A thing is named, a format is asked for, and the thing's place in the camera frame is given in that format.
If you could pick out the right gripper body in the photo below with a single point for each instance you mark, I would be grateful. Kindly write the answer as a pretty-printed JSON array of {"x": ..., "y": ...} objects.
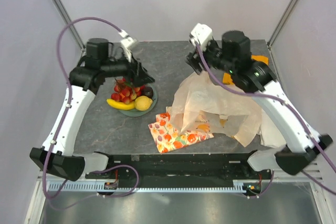
[{"x": 212, "y": 55}]

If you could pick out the fake banana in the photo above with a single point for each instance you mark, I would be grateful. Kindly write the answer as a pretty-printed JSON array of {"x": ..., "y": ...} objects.
[{"x": 120, "y": 105}]

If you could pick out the fake dark avocado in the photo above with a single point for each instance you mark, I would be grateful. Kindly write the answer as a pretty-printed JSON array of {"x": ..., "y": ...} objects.
[{"x": 148, "y": 92}]

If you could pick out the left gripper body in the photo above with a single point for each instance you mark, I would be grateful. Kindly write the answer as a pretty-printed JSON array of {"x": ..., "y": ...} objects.
[{"x": 127, "y": 71}]

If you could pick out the floral folded cloth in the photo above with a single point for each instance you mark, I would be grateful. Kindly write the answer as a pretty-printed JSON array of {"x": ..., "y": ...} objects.
[{"x": 167, "y": 138}]

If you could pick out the grey green plate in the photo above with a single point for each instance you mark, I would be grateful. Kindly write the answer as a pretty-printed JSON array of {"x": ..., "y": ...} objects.
[{"x": 135, "y": 113}]

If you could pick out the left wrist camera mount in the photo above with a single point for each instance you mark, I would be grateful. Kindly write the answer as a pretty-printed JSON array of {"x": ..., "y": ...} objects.
[{"x": 127, "y": 43}]

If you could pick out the right aluminium frame post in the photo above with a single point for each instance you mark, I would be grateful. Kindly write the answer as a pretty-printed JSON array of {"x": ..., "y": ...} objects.
[{"x": 283, "y": 20}]

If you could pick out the white folded cloth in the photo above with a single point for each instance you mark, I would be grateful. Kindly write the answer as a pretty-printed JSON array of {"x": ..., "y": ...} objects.
[{"x": 270, "y": 136}]

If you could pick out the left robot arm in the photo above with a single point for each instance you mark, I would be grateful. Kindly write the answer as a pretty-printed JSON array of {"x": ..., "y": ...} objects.
[{"x": 56, "y": 155}]

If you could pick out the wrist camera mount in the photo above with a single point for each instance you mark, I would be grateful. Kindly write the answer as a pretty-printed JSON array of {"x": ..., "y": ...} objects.
[
  {"x": 201, "y": 35},
  {"x": 127, "y": 43}
]

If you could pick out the fake yellow lemon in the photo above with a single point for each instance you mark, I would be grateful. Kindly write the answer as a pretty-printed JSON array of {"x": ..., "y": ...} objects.
[{"x": 143, "y": 103}]

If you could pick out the fake strawberry bunch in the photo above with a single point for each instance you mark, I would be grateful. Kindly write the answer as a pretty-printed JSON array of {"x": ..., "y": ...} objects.
[{"x": 125, "y": 92}]

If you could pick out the white slotted cable duct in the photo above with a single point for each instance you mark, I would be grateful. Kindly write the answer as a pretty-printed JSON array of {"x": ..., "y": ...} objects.
[{"x": 104, "y": 187}]

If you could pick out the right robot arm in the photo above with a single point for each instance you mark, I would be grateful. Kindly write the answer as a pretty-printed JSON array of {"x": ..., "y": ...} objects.
[{"x": 255, "y": 79}]

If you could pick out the left aluminium frame post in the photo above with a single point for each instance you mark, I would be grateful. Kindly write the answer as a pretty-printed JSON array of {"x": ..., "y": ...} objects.
[{"x": 66, "y": 18}]

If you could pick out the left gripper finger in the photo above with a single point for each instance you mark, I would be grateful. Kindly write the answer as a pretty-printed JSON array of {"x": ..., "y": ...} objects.
[
  {"x": 135, "y": 63},
  {"x": 141, "y": 77}
]

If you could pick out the banana print plastic bag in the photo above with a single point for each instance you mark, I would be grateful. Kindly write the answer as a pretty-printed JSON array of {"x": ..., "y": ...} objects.
[{"x": 202, "y": 106}]

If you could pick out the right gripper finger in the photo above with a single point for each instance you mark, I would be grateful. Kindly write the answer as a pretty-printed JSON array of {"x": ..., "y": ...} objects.
[
  {"x": 197, "y": 67},
  {"x": 192, "y": 59}
]

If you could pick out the aluminium frame post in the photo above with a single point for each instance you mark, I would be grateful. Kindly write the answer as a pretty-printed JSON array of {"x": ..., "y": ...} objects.
[
  {"x": 283, "y": 20},
  {"x": 66, "y": 18}
]

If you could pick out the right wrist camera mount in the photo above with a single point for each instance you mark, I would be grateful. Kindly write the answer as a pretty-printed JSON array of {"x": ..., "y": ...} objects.
[{"x": 201, "y": 35}]

